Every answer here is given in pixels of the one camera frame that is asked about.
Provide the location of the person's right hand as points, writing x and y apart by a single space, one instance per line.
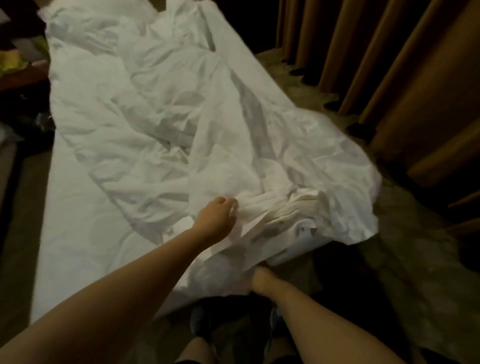
262 279

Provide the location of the person's left hand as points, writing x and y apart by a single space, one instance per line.
216 219

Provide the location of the white duvet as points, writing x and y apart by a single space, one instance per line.
210 112

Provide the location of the person's right forearm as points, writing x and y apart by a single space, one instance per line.
330 326

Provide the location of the person's left forearm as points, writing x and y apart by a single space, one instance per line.
105 307

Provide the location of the person's right leg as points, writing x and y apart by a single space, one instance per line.
281 351

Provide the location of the person's leg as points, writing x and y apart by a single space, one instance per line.
196 351
281 351

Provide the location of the person's left dark sneaker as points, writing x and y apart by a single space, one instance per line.
201 321

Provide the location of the person's left leg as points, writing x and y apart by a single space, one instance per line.
196 351

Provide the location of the brown curtain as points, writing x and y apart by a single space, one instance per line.
390 67

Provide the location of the dark wooden nightstand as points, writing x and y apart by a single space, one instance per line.
26 76

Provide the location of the beige telephone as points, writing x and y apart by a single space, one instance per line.
13 61

